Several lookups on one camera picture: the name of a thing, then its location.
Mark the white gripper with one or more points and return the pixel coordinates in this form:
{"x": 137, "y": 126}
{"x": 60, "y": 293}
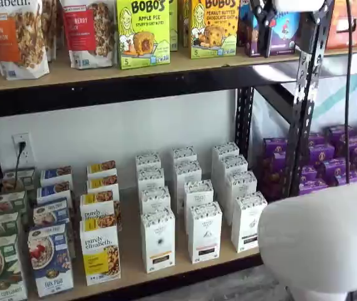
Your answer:
{"x": 297, "y": 4}

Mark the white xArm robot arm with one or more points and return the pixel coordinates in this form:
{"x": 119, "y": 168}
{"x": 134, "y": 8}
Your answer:
{"x": 322, "y": 244}

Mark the blue purple Zbar box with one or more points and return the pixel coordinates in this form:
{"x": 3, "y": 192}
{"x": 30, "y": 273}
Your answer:
{"x": 286, "y": 31}

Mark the yellow Bobo's peanut butter box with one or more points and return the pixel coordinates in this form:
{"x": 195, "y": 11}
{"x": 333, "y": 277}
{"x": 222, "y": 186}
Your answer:
{"x": 216, "y": 28}

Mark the orange snack box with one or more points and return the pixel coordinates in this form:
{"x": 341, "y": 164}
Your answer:
{"x": 338, "y": 31}

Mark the green Bobo's apple pie box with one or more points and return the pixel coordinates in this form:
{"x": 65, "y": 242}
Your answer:
{"x": 142, "y": 34}
{"x": 173, "y": 25}

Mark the white tea box black strip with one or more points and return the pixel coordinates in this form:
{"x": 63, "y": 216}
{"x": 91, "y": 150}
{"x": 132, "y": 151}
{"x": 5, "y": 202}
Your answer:
{"x": 241, "y": 183}
{"x": 225, "y": 150}
{"x": 244, "y": 222}
{"x": 233, "y": 166}

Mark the white tea box pink strip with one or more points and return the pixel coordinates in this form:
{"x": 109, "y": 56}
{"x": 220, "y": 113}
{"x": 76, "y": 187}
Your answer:
{"x": 198, "y": 192}
{"x": 183, "y": 155}
{"x": 188, "y": 175}
{"x": 205, "y": 235}

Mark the black metal shelf rack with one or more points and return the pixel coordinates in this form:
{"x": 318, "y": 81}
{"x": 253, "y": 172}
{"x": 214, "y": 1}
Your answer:
{"x": 103, "y": 97}

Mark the white yellow Purely Elizabeth box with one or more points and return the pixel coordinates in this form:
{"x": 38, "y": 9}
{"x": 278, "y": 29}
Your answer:
{"x": 95, "y": 205}
{"x": 101, "y": 167}
{"x": 98, "y": 251}
{"x": 101, "y": 185}

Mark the blue cereal box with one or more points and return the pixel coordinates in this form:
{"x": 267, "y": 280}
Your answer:
{"x": 53, "y": 191}
{"x": 51, "y": 211}
{"x": 54, "y": 174}
{"x": 50, "y": 260}

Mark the white plastic sheet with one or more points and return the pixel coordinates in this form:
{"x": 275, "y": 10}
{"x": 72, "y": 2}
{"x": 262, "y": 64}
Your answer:
{"x": 332, "y": 94}

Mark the red label granola bag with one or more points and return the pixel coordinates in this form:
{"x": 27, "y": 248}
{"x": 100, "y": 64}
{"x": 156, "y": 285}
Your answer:
{"x": 87, "y": 31}

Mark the brown granola pouch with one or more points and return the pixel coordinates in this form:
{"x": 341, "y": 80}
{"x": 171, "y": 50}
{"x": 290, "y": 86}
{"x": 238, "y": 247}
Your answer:
{"x": 51, "y": 28}

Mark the orange label granola bag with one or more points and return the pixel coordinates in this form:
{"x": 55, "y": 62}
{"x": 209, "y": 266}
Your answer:
{"x": 18, "y": 37}

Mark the white wall outlet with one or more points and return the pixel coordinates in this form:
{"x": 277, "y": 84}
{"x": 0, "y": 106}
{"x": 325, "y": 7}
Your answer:
{"x": 15, "y": 139}

